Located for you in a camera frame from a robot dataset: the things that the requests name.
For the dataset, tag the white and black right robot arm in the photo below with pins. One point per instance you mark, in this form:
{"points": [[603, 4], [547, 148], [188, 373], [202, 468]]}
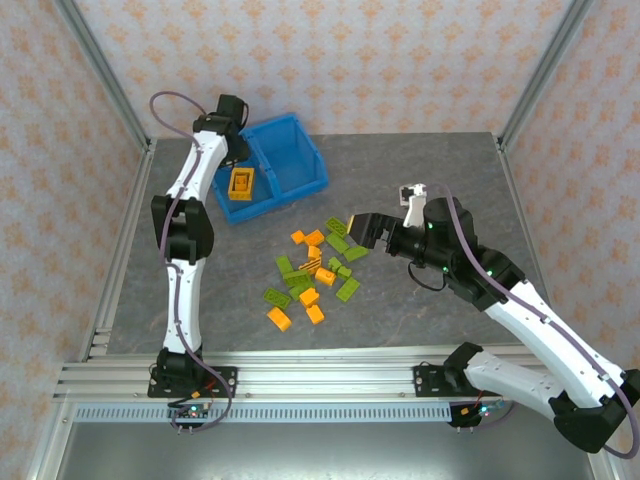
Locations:
{"points": [[515, 380]]}

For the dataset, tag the blue divided plastic bin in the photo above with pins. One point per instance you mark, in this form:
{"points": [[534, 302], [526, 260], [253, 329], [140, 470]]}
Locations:
{"points": [[295, 150]]}

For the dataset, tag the wide aluminium base extrusion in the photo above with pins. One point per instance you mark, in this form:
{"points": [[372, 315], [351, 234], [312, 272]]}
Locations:
{"points": [[325, 382]]}

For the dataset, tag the grey metal lower panel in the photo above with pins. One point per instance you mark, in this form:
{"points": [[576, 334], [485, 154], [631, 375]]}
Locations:
{"points": [[325, 455]]}

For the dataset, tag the orange hollow frame lego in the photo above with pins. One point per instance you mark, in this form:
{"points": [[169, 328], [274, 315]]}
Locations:
{"points": [[231, 185]]}

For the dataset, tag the aluminium side rail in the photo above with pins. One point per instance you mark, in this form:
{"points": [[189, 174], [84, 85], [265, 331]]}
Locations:
{"points": [[118, 250], [521, 200]]}

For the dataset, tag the aluminium table edge rail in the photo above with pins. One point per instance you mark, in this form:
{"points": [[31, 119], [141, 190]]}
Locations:
{"points": [[325, 356]]}

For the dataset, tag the aluminium frame post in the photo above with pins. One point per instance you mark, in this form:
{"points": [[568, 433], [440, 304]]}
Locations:
{"points": [[542, 75], [105, 75]]}

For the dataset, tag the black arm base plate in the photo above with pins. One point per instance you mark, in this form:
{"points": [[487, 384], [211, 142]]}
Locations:
{"points": [[425, 382], [225, 380]]}

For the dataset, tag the aluminium frame leg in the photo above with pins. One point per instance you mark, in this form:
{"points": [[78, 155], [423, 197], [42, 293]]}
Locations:
{"points": [[54, 440], [602, 467]]}

